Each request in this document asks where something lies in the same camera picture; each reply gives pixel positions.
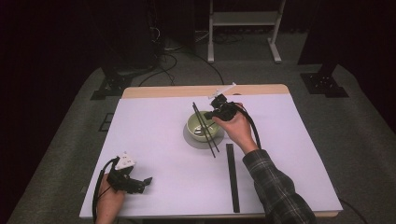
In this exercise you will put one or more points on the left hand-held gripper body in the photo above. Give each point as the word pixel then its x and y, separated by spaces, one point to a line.
pixel 121 179

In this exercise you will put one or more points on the row of black chopsticks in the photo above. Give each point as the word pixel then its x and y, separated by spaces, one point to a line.
pixel 233 180

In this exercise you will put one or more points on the black square chopstick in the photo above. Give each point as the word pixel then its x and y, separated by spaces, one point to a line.
pixel 214 144
pixel 203 127

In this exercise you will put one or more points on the black metal stand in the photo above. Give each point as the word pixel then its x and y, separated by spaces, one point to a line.
pixel 325 85
pixel 110 88

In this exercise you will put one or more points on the grey round coaster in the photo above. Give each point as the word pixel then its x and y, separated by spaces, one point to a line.
pixel 190 141

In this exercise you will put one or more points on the person's right hand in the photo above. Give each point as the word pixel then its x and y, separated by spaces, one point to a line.
pixel 238 130

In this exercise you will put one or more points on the white metal frame stand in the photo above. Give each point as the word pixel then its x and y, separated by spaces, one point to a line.
pixel 243 18

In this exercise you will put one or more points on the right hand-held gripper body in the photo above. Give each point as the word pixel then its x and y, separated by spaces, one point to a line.
pixel 225 110

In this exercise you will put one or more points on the person's left hand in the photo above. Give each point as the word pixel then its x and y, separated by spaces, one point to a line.
pixel 109 205

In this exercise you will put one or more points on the pale green bowl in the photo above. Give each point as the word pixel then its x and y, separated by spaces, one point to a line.
pixel 194 124

